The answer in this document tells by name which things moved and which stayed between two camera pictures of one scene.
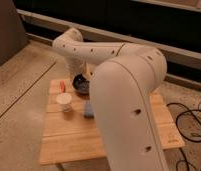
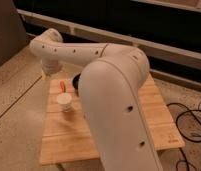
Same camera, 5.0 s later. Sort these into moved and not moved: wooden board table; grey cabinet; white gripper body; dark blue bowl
Moved: white gripper body
Not moved: wooden board table; dark blue bowl; grey cabinet
